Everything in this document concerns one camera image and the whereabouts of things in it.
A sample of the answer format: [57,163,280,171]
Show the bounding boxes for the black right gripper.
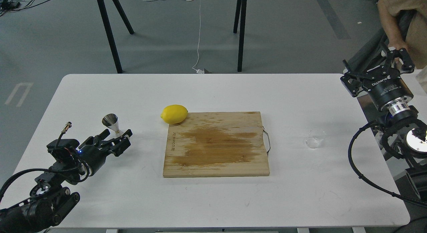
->
[340,48,415,111]

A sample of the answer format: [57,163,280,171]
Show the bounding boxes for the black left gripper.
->
[77,129,133,176]

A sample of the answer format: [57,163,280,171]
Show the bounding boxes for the steel double jigger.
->
[101,113,123,136]

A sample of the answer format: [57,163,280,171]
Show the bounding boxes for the small clear glass cup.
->
[304,128,326,149]

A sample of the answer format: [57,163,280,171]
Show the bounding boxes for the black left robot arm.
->
[1,122,132,233]

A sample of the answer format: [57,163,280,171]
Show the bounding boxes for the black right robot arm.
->
[340,48,426,208]

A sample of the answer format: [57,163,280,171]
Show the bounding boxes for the person's right hand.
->
[388,38,410,55]

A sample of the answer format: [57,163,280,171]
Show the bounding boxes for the yellow lemon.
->
[160,104,188,125]

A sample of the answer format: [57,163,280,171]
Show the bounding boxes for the person in tan shirt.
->
[378,0,427,69]

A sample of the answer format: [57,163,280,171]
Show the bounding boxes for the wooden cutting board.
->
[163,111,270,178]

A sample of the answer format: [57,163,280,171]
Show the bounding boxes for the black metal trestle table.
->
[87,0,250,74]

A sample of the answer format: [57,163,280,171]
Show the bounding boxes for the white hanging cable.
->
[192,0,204,74]

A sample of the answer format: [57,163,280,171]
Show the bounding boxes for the black cables on floor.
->
[0,0,69,16]

